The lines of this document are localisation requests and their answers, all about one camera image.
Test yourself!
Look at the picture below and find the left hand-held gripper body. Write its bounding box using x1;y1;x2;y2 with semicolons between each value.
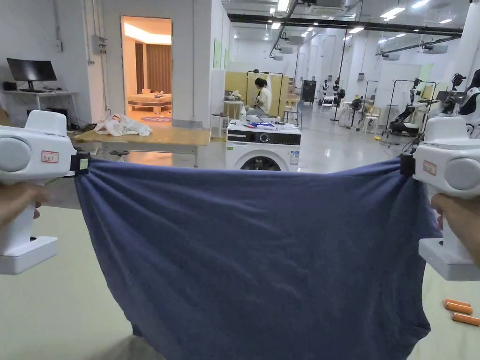
0;110;78;276

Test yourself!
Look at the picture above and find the dark blue shirt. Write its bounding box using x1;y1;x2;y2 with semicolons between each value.
74;155;444;360

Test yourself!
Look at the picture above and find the person's left hand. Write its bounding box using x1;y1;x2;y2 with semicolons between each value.
0;183;49;241

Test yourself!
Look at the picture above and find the person's right hand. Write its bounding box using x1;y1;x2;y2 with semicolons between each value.
430;193;480;269

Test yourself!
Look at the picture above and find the black wheeled robot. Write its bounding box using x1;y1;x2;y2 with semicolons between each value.
388;77;439;136

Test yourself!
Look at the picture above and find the white chair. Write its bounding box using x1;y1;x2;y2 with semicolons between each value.
361;112;380;135

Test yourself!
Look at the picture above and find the desk with black monitor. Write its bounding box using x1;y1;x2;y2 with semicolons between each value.
0;58;80;130

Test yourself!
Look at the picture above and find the black standing fan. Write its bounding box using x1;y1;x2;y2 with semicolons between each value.
349;98;364;131
330;88;346;122

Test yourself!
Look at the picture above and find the low wooden table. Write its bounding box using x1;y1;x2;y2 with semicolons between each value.
72;113;213;168

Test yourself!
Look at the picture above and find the white humanoid robot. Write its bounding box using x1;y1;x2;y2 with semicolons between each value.
458;68;480;148

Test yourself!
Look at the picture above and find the beige bed in show room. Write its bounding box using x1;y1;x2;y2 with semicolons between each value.
127;89;173;113

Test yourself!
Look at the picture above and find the black cabinet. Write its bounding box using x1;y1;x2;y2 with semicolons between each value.
301;79;318;105

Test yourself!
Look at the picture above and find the grey plastic chair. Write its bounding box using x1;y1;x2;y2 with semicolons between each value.
283;98;305;128

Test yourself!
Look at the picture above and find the white stool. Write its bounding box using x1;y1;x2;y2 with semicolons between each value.
210;113;230;139

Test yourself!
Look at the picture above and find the white washing machine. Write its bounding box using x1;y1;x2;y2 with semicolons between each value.
225;119;302;173

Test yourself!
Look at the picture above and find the black clothes rack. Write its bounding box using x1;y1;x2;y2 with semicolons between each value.
245;71;285;121

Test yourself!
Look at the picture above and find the orange tube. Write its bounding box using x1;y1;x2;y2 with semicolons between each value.
451;312;480;327
443;298;473;315

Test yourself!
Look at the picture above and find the bed with pale green sheet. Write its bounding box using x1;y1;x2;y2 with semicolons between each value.
0;204;480;360

